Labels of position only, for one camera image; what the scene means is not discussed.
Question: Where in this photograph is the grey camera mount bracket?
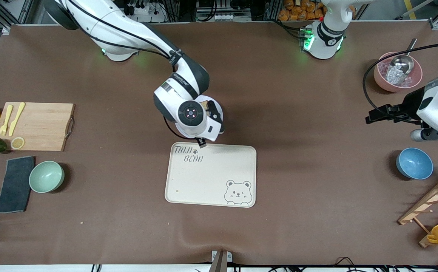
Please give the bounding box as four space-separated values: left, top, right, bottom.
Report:
208 250 233 272

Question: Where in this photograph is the dark grey cloth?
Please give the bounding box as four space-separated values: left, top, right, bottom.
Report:
0 156 35 214

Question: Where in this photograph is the pink bowl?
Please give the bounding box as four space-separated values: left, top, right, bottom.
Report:
373 52 423 92

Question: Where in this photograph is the yellow plastic knife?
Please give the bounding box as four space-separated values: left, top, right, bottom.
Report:
9 102 26 136

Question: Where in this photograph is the clear ice cubes pile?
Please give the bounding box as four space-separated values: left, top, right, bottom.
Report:
379 60 420 87

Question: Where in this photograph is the wooden cutting board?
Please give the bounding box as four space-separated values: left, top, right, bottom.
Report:
0 102 76 152

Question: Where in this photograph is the lavender round plate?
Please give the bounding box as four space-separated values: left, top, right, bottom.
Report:
174 96 224 140

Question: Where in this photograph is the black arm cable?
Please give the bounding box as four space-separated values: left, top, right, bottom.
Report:
62 0 199 141
362 43 438 114

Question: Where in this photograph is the cream bear print tray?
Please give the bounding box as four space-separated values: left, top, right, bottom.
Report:
165 142 257 208

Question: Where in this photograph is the mint green bowl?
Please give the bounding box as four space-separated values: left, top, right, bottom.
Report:
29 161 65 193

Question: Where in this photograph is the yellow plastic fork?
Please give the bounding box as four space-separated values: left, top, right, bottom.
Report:
0 104 14 136

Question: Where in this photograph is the blue bowl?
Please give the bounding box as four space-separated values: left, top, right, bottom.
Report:
396 148 433 180

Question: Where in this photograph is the white power strip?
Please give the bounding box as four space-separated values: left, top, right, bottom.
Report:
128 2 160 15

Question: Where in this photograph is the metal scoop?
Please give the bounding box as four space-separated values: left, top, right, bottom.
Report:
388 38 418 76

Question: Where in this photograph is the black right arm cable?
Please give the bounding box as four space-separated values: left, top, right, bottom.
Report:
62 0 199 141

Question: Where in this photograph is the wooden peg rack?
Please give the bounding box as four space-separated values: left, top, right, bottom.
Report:
398 175 438 248

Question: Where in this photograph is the orange buns pile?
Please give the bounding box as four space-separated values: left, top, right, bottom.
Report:
278 0 356 21

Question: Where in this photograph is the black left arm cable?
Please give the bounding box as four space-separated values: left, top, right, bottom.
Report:
362 43 438 114

